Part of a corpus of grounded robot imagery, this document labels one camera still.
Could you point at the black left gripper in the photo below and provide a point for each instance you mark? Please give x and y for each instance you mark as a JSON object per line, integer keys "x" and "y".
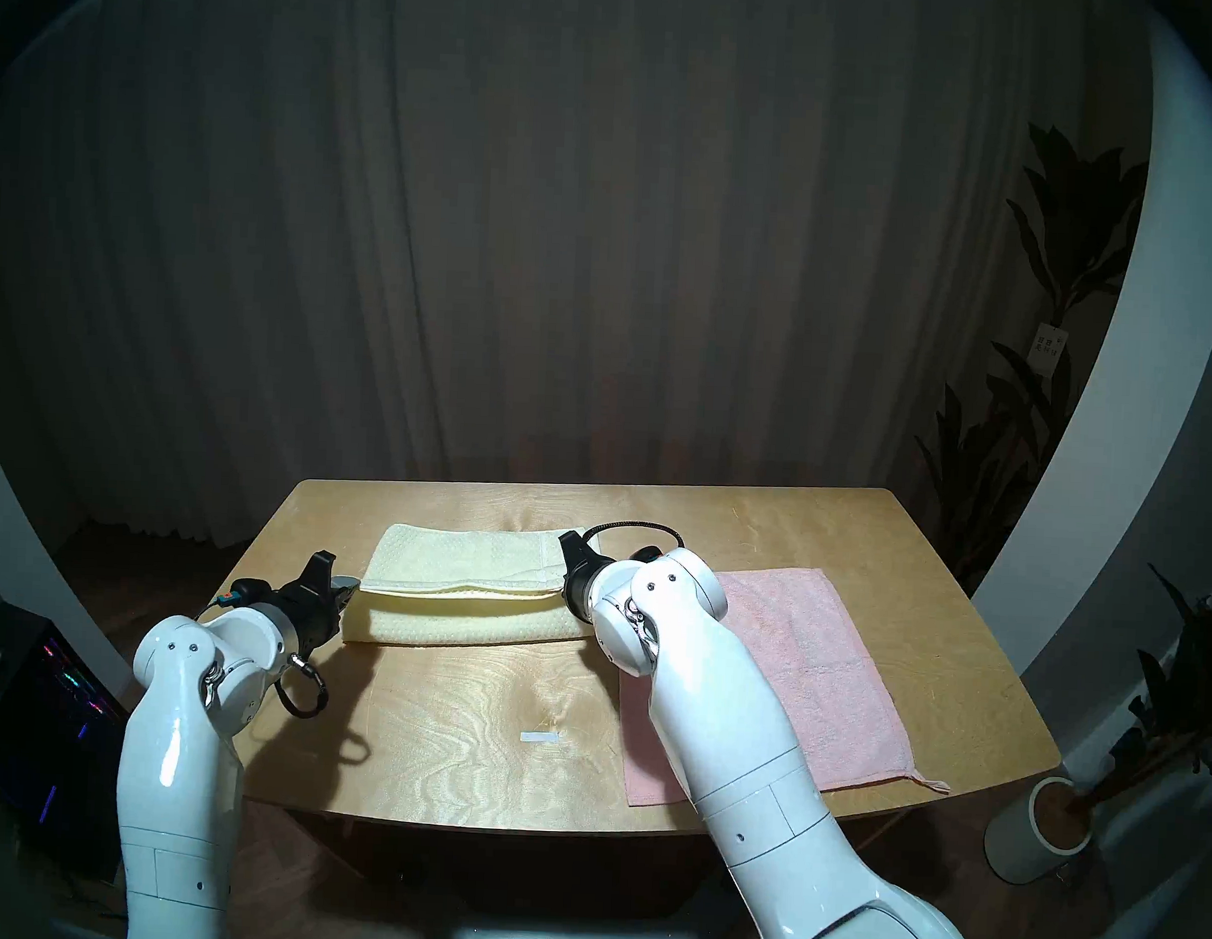
{"x": 315, "y": 606}

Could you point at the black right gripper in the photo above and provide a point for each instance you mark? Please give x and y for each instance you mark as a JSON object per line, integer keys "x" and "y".
{"x": 579, "y": 583}

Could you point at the cream textured towel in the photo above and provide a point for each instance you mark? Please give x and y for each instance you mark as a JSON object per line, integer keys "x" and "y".
{"x": 439, "y": 626}

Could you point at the pink terry towel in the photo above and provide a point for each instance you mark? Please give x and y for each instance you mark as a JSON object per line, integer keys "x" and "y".
{"x": 828, "y": 663}

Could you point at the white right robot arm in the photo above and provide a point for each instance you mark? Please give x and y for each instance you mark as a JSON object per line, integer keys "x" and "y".
{"x": 744, "y": 740}

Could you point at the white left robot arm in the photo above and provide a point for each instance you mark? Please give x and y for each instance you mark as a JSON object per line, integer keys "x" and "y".
{"x": 178, "y": 755}

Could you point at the white tape strip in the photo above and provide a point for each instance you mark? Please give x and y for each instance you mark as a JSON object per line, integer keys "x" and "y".
{"x": 539, "y": 737}

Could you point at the black computer tower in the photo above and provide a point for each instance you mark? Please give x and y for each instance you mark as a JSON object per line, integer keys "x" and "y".
{"x": 53, "y": 740}

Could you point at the grey pleated curtain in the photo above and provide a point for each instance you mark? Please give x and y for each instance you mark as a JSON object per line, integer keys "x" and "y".
{"x": 577, "y": 222}

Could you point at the white round plant pot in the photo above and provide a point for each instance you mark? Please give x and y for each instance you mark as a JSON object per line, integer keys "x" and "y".
{"x": 1020, "y": 842}

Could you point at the white paper plant tag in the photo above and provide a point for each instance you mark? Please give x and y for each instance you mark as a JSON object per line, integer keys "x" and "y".
{"x": 1049, "y": 348}

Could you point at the tall dark leafy plant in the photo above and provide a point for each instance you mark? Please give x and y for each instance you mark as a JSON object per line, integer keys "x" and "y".
{"x": 1072, "y": 223}

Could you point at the dark plant in white pot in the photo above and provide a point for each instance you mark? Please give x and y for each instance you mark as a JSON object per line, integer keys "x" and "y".
{"x": 1182, "y": 689}

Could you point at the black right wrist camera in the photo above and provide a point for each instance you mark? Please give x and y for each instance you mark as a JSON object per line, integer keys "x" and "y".
{"x": 647, "y": 553}

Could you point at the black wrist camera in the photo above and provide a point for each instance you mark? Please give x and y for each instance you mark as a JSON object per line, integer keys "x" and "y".
{"x": 250, "y": 591}
{"x": 647, "y": 553}

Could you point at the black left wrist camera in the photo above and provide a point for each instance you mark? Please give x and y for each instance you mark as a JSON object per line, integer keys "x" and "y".
{"x": 250, "y": 591}

